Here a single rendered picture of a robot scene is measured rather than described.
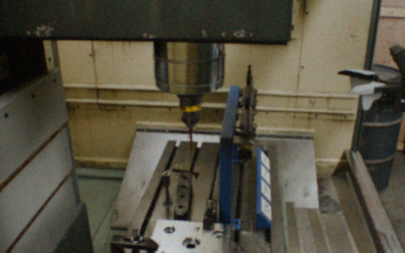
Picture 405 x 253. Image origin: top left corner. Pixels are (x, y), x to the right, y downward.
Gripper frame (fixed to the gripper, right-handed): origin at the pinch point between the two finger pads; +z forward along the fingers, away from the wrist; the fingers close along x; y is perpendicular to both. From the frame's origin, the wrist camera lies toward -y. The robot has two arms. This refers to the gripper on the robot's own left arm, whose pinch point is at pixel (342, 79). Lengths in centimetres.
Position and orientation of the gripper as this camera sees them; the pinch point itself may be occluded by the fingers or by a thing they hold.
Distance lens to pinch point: 104.2
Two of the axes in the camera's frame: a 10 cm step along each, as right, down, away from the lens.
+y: 0.0, 9.1, 4.1
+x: 1.1, -4.1, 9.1
